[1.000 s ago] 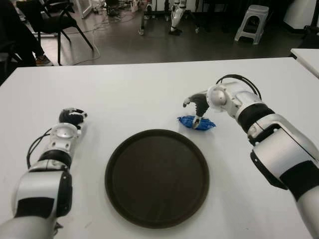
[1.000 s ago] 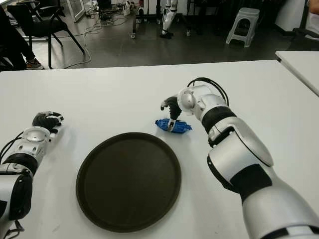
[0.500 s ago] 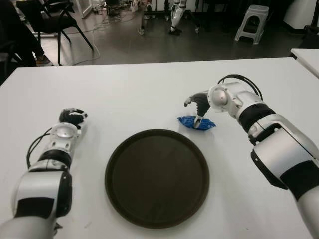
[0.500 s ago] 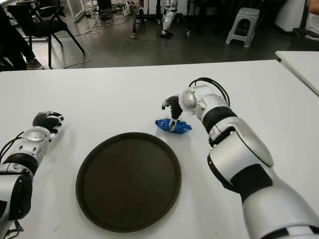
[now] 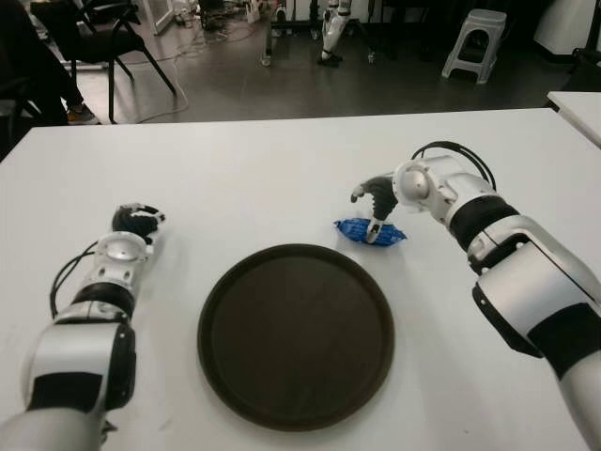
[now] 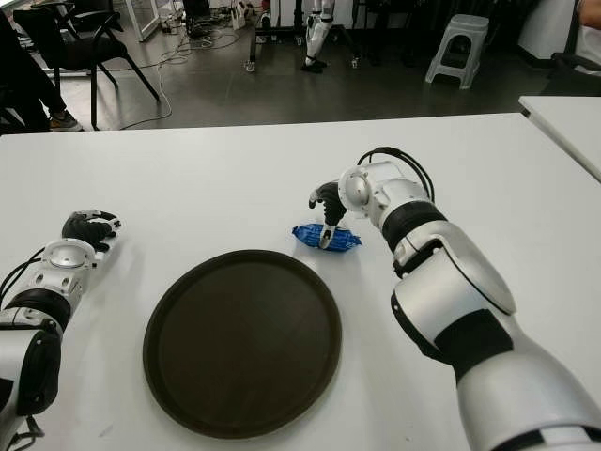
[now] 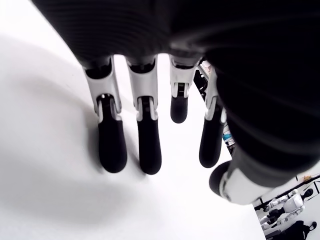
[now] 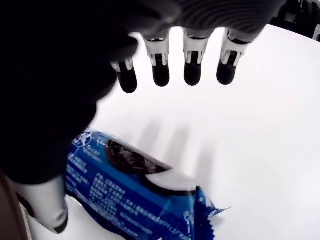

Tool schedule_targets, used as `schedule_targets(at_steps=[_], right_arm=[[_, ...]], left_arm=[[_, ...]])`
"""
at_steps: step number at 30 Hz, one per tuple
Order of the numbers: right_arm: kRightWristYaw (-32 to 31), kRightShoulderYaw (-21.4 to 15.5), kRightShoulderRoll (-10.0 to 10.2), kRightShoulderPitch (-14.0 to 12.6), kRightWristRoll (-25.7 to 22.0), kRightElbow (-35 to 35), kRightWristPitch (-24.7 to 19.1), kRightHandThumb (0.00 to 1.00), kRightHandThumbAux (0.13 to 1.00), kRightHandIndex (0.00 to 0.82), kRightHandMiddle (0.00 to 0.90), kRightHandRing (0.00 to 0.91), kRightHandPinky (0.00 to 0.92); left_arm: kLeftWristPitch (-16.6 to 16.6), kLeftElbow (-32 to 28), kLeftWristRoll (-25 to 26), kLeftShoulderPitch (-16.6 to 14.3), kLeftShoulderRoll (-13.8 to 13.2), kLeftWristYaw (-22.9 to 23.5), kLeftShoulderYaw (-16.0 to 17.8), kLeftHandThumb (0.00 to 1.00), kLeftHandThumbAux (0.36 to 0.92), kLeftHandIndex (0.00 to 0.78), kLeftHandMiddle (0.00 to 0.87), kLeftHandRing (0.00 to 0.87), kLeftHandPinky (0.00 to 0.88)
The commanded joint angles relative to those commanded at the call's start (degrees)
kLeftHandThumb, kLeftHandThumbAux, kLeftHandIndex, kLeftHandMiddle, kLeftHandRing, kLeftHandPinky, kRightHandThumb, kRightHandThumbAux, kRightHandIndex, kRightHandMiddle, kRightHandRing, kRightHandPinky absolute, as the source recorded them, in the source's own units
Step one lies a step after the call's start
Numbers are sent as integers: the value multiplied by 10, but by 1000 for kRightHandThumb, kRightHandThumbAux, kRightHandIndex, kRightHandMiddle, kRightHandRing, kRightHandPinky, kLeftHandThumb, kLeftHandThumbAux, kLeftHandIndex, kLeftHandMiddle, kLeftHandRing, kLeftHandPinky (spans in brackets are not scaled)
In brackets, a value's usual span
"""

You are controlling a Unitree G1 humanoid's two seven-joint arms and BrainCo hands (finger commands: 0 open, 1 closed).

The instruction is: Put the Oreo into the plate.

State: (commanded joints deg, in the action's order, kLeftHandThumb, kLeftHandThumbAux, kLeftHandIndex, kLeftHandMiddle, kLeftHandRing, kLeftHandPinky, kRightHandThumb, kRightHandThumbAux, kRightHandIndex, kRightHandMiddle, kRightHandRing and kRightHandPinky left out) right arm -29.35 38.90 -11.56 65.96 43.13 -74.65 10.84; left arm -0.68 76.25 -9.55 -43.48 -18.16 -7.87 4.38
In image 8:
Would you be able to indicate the right robot hand black glove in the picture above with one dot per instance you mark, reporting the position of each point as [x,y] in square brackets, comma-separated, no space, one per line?
[50,75]

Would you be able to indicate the blue Oreo cookie packet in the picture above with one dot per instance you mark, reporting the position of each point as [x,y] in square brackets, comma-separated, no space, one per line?
[125,195]

